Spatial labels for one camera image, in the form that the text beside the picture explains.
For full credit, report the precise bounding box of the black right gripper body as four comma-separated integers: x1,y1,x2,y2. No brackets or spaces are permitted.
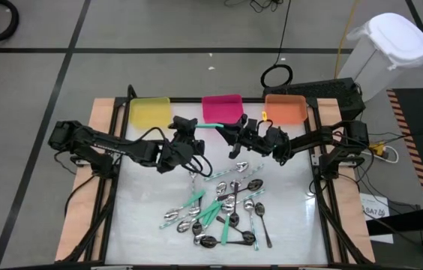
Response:
228,113,291,163

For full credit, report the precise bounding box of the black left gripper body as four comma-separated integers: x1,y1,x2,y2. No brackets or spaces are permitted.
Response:
157,130,206,174

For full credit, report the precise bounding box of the pink plastic bin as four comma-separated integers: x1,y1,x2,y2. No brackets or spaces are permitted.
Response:
201,93,245,126

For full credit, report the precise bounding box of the yellow plastic bin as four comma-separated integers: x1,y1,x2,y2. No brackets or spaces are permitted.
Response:
128,96,171,129

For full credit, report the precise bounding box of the orange plastic bin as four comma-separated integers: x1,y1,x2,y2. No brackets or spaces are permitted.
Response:
264,94,308,125

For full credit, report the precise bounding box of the black computer case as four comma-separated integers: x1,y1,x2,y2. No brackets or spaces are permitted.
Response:
262,77,367,121

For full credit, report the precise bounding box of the white and yellow power strip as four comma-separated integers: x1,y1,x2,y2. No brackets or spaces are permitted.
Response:
361,141,400,164

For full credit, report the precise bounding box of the white paper label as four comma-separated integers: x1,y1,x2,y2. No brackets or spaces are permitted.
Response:
360,193,395,245

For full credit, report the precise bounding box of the black hazard-striped floor mat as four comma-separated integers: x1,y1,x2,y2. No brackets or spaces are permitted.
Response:
385,88,423,207

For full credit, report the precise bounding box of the white lidded trash can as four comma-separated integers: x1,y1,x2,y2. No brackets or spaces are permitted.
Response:
337,12,423,103

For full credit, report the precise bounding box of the black coiled hanging cable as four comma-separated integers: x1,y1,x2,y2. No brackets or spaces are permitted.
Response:
259,0,294,89

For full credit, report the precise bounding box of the yellow hanging cable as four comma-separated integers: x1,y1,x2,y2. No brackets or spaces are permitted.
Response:
333,0,359,80

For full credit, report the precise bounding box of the black tangled floor cable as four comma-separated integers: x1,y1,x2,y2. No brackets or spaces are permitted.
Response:
223,0,284,14

